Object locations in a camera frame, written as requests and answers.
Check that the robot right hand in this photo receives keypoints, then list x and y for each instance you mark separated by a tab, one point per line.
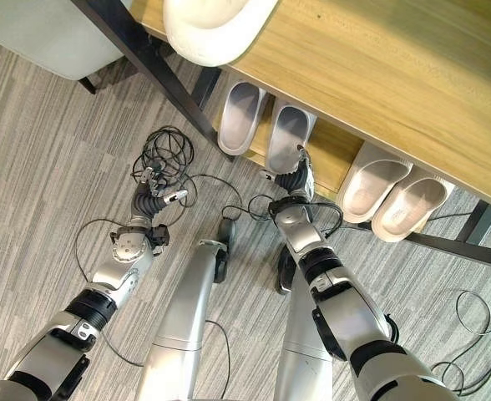
294	179

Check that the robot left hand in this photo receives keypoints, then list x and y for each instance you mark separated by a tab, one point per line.
144	204

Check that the grey slipper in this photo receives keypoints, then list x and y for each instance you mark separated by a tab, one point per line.
286	133
240	117

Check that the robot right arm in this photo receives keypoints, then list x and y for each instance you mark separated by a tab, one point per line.
337	309

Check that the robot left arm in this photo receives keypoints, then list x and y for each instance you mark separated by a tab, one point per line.
120	267

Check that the beige slipper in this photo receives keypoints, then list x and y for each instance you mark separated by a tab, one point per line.
371	188
408	209

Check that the robot left dark foot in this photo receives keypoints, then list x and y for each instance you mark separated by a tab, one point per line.
228	234

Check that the robot dark foot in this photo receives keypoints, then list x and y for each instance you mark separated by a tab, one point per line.
228	234
285	271

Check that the robot right dark foot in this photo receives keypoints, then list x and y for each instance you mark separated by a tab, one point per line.
285	271

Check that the robot left silver leg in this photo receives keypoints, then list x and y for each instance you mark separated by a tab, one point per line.
187	317

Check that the robot silver leg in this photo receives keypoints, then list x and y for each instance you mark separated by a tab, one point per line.
302	359
187	317

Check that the white slipper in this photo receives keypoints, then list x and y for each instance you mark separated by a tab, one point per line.
203	29

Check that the robot right silver leg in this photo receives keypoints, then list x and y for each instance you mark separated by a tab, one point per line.
302	359

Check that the light grey chair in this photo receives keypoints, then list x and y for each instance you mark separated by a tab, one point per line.
49	33

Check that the wooden shoe rack black frame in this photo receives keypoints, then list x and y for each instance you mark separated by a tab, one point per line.
375	62

